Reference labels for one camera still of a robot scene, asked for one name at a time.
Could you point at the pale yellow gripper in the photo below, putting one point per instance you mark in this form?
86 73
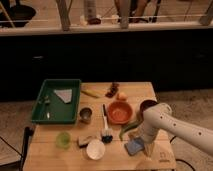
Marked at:
148 147

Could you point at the blue sponge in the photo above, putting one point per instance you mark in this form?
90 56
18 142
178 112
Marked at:
134 146

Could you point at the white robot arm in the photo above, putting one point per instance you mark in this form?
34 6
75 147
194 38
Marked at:
159 117

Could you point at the small metal cup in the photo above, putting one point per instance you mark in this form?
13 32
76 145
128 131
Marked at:
85 115

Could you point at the brown block sponge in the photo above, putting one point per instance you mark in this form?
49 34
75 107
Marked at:
83 141

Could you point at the green plastic cup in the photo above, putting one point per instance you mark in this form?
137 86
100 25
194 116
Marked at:
63 140

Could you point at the green chili pepper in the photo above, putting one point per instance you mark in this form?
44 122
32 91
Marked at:
128 127

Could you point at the dark maroon bowl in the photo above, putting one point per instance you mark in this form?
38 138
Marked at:
146 104

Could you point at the orange bowl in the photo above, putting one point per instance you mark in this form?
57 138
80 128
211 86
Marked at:
119 112

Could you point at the small orange fruit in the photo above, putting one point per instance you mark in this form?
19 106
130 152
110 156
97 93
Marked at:
121 96

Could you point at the dark red toy food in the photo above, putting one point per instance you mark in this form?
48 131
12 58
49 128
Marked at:
112 90

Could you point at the yellow banana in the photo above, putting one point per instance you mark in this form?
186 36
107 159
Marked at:
90 93

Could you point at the grey folded cloth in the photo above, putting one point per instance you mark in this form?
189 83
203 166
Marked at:
64 94

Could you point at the green plastic tray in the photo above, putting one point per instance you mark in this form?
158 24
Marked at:
60 113

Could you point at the metal spoon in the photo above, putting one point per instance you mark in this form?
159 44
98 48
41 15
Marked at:
47 103

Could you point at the black clamp stand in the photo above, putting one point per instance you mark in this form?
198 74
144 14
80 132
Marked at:
28 132

